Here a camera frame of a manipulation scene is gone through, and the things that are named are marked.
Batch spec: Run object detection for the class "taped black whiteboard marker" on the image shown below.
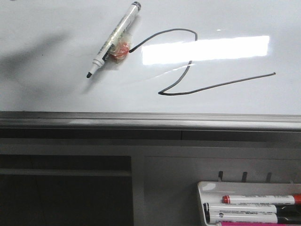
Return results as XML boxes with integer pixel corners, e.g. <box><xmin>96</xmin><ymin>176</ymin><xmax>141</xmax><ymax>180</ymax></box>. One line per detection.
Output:
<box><xmin>87</xmin><ymin>1</ymin><xmax>141</xmax><ymax>78</ymax></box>

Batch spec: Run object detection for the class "white marker tray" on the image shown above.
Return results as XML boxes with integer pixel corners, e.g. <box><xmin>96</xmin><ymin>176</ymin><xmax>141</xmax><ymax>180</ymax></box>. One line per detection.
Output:
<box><xmin>198</xmin><ymin>181</ymin><xmax>301</xmax><ymax>226</ymax></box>

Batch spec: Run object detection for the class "upper black capped white marker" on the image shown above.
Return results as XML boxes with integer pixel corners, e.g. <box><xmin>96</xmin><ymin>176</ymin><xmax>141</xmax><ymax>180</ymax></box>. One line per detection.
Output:
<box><xmin>203</xmin><ymin>202</ymin><xmax>301</xmax><ymax>216</ymax></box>

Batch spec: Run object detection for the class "black capped white marker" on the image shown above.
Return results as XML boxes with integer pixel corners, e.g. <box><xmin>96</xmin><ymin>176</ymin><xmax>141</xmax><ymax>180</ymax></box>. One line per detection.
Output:
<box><xmin>205</xmin><ymin>211</ymin><xmax>301</xmax><ymax>225</ymax></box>
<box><xmin>203</xmin><ymin>202</ymin><xmax>301</xmax><ymax>216</ymax></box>

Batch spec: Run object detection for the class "lower black capped white marker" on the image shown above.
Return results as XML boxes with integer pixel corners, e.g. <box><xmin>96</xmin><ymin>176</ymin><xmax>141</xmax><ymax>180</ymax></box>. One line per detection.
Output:
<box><xmin>205</xmin><ymin>211</ymin><xmax>301</xmax><ymax>225</ymax></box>

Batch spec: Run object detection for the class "pink marker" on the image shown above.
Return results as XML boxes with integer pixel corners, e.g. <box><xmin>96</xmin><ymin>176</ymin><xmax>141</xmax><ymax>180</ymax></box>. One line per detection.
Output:
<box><xmin>216</xmin><ymin>222</ymin><xmax>301</xmax><ymax>226</ymax></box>

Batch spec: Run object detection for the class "red capped white marker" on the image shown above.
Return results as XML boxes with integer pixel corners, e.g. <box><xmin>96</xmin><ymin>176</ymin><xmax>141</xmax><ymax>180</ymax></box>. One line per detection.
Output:
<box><xmin>222</xmin><ymin>194</ymin><xmax>301</xmax><ymax>205</ymax></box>

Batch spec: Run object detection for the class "white whiteboard with grey frame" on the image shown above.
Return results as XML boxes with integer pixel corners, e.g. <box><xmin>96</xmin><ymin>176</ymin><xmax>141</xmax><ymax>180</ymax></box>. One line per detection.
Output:
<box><xmin>0</xmin><ymin>0</ymin><xmax>301</xmax><ymax>143</ymax></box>

